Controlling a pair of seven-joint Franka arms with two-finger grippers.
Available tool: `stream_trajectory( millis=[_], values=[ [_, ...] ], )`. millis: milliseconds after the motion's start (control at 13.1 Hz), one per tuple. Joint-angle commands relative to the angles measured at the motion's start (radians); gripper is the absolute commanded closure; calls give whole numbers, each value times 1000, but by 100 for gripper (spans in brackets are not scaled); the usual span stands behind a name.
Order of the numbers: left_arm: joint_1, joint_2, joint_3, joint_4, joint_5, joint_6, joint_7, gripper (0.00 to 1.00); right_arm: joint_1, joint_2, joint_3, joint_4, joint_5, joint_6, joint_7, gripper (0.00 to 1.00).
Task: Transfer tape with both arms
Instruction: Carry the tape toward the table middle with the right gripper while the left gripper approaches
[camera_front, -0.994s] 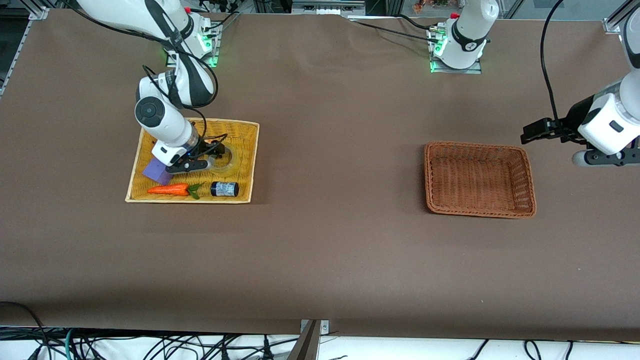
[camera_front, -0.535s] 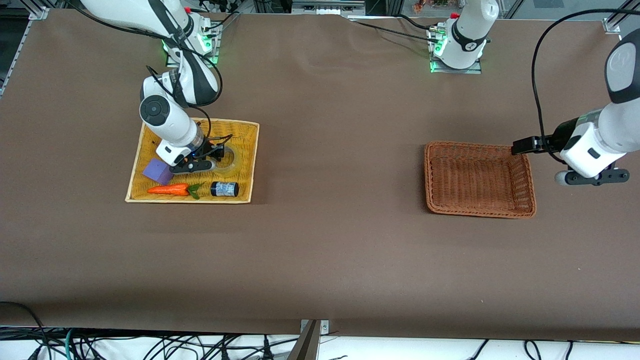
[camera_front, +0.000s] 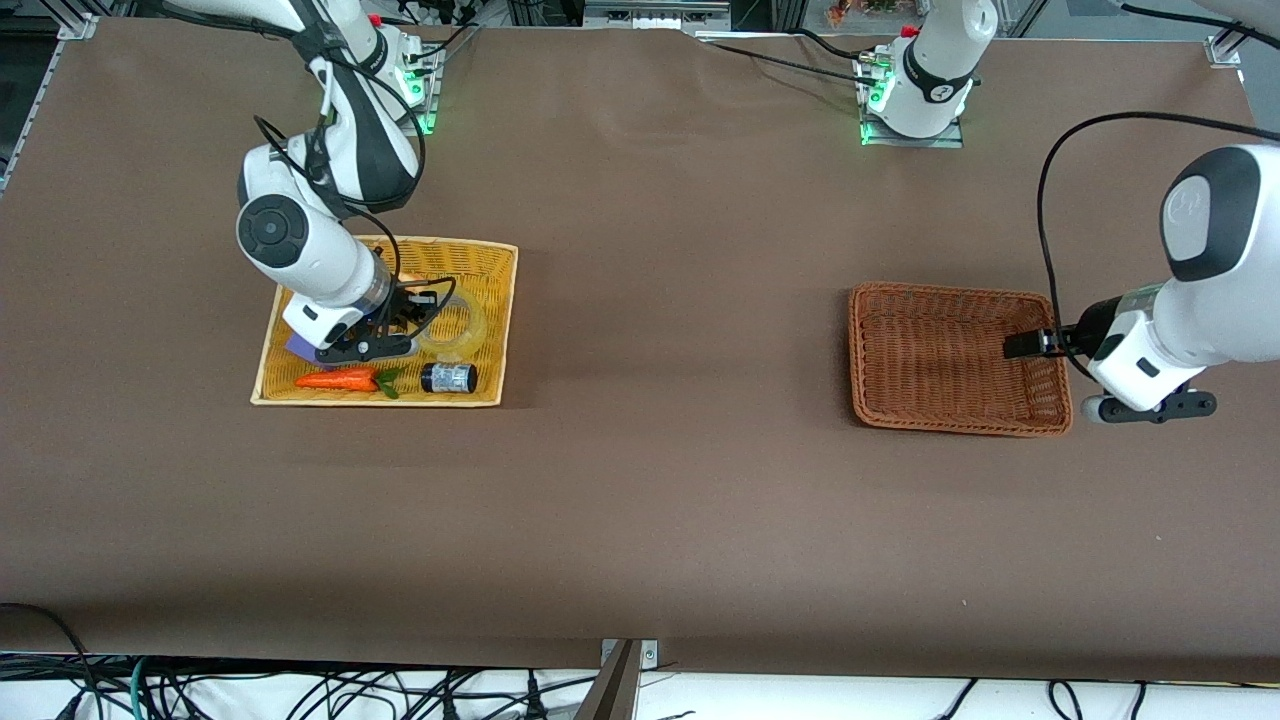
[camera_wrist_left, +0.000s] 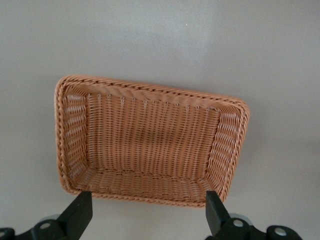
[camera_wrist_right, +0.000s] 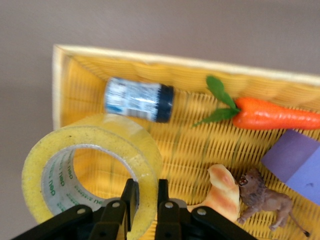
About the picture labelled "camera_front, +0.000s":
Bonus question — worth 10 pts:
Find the clear packing tape roll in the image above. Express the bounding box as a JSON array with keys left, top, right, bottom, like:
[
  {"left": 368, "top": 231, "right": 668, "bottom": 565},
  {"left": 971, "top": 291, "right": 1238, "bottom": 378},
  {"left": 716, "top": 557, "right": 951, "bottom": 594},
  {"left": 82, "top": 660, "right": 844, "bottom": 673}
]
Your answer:
[{"left": 415, "top": 293, "right": 491, "bottom": 363}]

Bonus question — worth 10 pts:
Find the small jar black lid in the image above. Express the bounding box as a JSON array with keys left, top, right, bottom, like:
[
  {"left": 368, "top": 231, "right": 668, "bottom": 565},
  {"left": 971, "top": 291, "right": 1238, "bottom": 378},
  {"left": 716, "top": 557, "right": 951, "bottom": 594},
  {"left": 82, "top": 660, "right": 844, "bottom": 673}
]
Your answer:
[{"left": 420, "top": 362, "right": 479, "bottom": 395}]

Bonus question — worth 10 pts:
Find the yellow woven basket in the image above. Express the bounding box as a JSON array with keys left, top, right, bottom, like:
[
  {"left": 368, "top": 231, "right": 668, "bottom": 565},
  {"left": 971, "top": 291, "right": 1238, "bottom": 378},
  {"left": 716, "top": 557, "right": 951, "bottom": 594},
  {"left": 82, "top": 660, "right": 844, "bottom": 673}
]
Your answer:
[{"left": 250, "top": 236, "right": 519, "bottom": 408}]

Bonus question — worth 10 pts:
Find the orange toy carrot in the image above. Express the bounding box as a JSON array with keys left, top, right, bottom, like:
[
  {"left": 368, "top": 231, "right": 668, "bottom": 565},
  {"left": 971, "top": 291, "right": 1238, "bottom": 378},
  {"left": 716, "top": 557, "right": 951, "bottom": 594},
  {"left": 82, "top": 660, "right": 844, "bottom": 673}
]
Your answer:
[{"left": 295, "top": 366, "right": 404, "bottom": 400}]

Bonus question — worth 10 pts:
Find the brown wicker basket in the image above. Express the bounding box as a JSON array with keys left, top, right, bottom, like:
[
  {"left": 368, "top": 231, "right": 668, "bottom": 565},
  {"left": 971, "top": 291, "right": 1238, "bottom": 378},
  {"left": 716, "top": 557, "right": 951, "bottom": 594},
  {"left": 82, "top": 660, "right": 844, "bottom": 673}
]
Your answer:
[{"left": 848, "top": 281, "right": 1074, "bottom": 438}]

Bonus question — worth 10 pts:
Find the dark metal beam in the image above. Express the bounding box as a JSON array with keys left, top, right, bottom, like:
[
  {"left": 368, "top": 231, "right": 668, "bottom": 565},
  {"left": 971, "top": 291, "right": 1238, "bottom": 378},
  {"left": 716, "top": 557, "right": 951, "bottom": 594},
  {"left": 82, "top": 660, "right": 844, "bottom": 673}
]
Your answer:
[{"left": 573, "top": 640, "right": 646, "bottom": 720}]

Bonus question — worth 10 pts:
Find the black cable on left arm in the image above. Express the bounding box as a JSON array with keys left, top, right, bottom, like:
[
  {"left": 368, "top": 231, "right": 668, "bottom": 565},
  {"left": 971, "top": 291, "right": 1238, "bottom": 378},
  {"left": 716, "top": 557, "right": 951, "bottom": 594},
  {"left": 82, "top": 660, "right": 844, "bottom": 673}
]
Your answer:
[{"left": 1036, "top": 110, "right": 1280, "bottom": 381}]

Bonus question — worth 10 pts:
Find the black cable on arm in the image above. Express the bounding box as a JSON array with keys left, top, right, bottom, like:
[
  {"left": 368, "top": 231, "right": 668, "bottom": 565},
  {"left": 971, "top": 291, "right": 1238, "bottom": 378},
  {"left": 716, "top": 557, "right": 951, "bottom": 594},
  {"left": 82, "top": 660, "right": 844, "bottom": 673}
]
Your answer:
[
  {"left": 253, "top": 20, "right": 458, "bottom": 346},
  {"left": 1036, "top": 110, "right": 1280, "bottom": 381}
]

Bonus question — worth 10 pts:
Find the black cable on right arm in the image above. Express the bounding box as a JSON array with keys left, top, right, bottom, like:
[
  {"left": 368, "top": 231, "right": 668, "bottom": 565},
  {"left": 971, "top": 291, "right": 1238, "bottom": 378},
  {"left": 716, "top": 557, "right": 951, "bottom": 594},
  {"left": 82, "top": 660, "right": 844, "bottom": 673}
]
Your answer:
[{"left": 253, "top": 20, "right": 458, "bottom": 346}]

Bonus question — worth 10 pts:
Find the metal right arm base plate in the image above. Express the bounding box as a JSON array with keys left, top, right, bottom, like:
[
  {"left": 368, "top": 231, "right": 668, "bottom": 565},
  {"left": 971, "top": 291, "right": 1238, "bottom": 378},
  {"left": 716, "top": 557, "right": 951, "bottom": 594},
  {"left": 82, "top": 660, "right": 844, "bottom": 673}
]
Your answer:
[{"left": 398, "top": 38, "right": 447, "bottom": 136}]

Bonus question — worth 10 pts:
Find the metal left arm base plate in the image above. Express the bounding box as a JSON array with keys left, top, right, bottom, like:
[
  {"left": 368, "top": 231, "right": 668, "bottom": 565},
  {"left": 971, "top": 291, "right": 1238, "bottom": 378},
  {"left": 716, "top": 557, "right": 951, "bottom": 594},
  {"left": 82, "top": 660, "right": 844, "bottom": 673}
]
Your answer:
[{"left": 853, "top": 52, "right": 967, "bottom": 150}]

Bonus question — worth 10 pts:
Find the black cable on table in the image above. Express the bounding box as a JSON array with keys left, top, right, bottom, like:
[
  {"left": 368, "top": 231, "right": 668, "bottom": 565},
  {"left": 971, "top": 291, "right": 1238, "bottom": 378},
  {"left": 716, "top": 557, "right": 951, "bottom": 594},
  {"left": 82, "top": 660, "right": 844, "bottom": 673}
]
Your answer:
[{"left": 700, "top": 38, "right": 873, "bottom": 89}]

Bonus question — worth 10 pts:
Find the silver table edge bracket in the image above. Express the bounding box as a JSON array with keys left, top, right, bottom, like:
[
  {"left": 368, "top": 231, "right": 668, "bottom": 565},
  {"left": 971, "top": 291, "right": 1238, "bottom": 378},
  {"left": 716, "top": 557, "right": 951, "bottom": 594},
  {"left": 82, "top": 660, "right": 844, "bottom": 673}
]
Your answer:
[{"left": 600, "top": 638, "right": 660, "bottom": 669}]

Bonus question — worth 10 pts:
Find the aluminium frame profile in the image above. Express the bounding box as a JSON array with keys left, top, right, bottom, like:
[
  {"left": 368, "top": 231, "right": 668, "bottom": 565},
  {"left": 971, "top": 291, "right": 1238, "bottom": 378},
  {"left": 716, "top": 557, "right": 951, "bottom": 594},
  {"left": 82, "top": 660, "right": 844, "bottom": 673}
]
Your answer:
[{"left": 38, "top": 0, "right": 133, "bottom": 43}]

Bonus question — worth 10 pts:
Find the black floor cable loop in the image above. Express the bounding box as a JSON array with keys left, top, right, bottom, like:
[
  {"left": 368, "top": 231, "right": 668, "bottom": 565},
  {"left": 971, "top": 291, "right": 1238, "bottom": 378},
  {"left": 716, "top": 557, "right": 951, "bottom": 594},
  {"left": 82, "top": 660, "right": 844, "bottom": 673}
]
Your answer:
[{"left": 0, "top": 602, "right": 106, "bottom": 720}]

